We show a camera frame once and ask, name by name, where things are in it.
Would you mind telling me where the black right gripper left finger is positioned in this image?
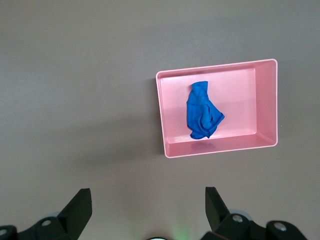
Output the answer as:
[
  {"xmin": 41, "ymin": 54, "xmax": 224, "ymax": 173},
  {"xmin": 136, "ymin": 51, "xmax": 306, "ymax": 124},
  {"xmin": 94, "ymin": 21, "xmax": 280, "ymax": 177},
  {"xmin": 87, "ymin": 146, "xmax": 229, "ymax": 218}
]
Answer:
[{"xmin": 0, "ymin": 188, "xmax": 93, "ymax": 240}]

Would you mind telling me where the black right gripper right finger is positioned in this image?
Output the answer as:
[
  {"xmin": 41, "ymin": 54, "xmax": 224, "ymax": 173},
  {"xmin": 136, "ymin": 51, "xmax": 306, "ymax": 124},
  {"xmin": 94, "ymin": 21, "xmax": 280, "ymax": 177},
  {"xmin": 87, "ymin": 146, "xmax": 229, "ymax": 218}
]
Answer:
[{"xmin": 201, "ymin": 186, "xmax": 307, "ymax": 240}]

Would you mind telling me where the blue cloth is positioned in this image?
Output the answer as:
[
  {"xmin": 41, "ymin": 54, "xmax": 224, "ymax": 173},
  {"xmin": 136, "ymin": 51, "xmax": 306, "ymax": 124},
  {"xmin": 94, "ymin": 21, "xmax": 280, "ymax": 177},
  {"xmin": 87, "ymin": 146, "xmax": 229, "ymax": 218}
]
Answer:
[{"xmin": 186, "ymin": 80, "xmax": 226, "ymax": 140}]

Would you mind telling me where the pink plastic tray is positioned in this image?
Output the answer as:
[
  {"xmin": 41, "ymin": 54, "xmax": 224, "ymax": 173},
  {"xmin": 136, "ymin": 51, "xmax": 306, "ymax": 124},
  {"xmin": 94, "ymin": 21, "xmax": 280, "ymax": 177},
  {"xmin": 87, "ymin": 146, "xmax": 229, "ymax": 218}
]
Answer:
[{"xmin": 155, "ymin": 58, "xmax": 279, "ymax": 159}]

